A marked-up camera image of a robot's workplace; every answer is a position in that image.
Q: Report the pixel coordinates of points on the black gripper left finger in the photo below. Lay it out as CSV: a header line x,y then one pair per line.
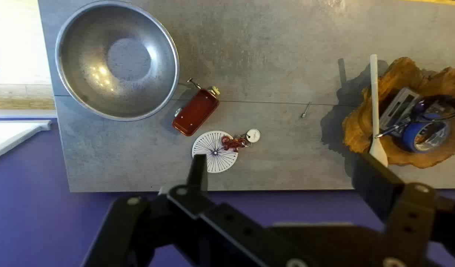
x,y
194,189

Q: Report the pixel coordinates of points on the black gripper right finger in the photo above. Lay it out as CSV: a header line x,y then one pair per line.
x,y
401,206

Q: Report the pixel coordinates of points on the small metal pin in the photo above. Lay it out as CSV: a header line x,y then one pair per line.
x,y
306,110

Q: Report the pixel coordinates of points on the white round fan disc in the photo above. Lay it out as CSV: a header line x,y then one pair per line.
x,y
217,156

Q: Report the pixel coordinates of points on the wooden spoon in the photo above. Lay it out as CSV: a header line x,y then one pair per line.
x,y
377,150

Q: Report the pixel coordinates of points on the blue tape roll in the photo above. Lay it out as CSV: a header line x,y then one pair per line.
x,y
425,135

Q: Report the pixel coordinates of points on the white round key tag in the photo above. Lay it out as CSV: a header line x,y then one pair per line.
x,y
253,135

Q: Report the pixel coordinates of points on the wooden live-edge tray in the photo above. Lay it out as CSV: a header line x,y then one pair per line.
x,y
437,92

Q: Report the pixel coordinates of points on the large metal bowl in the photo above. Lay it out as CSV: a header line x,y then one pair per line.
x,y
118,61

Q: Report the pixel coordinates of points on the red lobster keychain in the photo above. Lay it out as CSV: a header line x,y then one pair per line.
x,y
234,143

